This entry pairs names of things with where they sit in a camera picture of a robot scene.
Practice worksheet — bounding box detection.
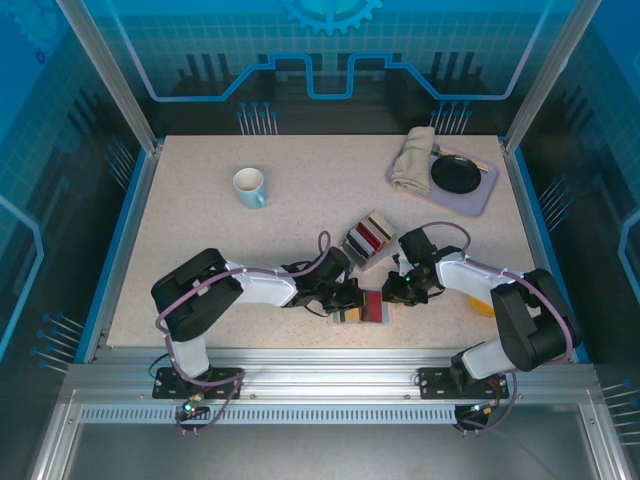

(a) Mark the red credit card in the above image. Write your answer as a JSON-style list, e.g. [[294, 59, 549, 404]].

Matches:
[[363, 289, 385, 321]]

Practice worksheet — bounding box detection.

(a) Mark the clear acrylic card box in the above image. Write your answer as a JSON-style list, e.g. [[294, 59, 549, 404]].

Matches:
[[339, 209, 399, 274]]

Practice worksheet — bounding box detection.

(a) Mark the silver white card stack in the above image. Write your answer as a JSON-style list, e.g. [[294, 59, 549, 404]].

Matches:
[[344, 227, 371, 261]]

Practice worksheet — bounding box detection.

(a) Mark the red card stack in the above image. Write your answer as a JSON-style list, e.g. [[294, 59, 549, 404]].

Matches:
[[355, 219, 386, 254]]

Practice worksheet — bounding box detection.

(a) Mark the yellow round dish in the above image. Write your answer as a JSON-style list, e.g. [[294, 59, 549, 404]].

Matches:
[[467, 295, 496, 319]]

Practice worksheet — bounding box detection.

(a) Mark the lavender serving tray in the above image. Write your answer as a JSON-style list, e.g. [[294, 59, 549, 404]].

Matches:
[[383, 141, 500, 217]]

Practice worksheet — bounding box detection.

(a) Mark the black round plate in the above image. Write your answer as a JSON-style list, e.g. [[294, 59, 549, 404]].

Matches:
[[430, 155, 482, 195]]

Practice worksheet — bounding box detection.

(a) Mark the beige folded cloth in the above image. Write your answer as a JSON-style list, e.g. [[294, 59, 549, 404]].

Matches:
[[389, 125, 436, 194]]

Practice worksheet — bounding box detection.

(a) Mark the light blue mug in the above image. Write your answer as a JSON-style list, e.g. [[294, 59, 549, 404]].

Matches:
[[232, 167, 267, 210]]

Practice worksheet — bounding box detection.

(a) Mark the wooden chopstick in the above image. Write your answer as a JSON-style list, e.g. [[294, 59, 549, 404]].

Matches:
[[433, 142, 491, 171], [432, 145, 489, 174]]

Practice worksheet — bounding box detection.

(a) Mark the metal fork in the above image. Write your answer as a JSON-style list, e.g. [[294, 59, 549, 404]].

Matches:
[[432, 143, 469, 162]]

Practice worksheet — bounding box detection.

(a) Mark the blue trim strip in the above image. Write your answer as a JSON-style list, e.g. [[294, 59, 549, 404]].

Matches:
[[73, 147, 151, 364], [509, 147, 584, 364]]

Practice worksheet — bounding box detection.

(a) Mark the small LED adapter board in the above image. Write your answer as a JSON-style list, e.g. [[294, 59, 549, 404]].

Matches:
[[452, 399, 501, 436], [174, 394, 211, 436]]

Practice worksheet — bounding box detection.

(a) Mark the grey metal base tray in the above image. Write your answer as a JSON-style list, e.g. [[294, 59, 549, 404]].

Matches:
[[29, 389, 640, 480]]

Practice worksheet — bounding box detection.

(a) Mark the wide aluminium front rail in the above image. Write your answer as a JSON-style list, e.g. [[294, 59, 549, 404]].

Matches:
[[59, 347, 609, 407]]

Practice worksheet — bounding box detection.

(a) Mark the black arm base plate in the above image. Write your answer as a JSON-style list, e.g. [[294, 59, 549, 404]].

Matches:
[[417, 367, 511, 400], [152, 367, 245, 400]]

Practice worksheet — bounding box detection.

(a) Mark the slotted grey cable duct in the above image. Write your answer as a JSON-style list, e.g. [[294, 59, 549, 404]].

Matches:
[[78, 405, 459, 425]]

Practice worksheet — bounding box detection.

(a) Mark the aluminium side rail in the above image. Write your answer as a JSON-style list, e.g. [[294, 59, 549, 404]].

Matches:
[[499, 139, 606, 391], [82, 139, 164, 364]]

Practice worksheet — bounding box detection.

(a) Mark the aluminium upright post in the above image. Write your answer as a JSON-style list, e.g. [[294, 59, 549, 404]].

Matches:
[[502, 0, 601, 156], [54, 0, 164, 154]]

